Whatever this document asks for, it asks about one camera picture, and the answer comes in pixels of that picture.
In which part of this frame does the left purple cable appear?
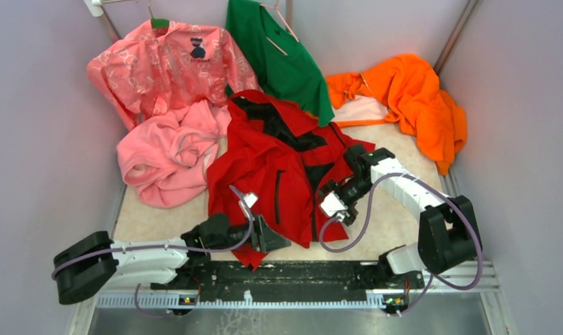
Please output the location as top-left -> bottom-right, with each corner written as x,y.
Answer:
50,184 -> 256,320

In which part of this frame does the pink patterned bear jacket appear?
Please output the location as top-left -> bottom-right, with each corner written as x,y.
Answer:
87,20 -> 260,130

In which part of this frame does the metal corner post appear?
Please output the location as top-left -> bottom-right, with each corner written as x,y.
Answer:
433,0 -> 481,75

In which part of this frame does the red jacket black lining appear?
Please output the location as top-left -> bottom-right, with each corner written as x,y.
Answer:
207,90 -> 357,248

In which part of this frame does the white toothed cable strip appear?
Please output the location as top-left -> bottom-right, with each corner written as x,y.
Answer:
96,290 -> 386,310

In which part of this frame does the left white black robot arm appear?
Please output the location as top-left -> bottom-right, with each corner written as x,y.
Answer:
52,214 -> 291,305

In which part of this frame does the purple cable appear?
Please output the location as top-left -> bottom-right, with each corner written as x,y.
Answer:
319,172 -> 486,318
50,184 -> 256,320

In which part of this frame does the orange garment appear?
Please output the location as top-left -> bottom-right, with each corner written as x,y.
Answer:
326,54 -> 467,176

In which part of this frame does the green shirt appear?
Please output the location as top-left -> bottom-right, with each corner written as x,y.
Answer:
225,1 -> 334,126

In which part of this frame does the pink clothes hanger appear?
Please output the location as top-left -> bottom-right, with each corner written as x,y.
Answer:
259,0 -> 301,57

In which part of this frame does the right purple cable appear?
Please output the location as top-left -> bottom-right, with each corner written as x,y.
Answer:
319,172 -> 486,318

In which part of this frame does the plain pink garment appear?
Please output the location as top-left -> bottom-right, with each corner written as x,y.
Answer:
117,100 -> 231,209

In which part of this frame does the green clothes hanger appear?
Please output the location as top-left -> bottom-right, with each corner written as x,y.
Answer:
147,0 -> 170,29

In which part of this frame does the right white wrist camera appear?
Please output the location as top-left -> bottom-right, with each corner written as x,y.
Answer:
320,191 -> 349,222

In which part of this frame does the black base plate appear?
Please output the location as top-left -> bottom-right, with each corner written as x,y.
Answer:
150,261 -> 425,303

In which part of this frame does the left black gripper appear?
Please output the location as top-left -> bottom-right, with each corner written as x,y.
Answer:
210,212 -> 292,253

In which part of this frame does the aluminium frame rail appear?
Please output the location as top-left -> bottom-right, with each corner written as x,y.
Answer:
80,260 -> 500,295

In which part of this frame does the white rail bracket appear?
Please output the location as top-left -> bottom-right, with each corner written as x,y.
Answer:
84,0 -> 135,17

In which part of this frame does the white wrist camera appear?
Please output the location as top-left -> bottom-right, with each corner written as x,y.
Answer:
320,191 -> 349,222
239,193 -> 258,216

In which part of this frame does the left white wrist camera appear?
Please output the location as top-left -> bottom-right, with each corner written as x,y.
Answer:
239,193 -> 258,216

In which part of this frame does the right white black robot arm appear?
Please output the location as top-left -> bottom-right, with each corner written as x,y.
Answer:
319,144 -> 483,288

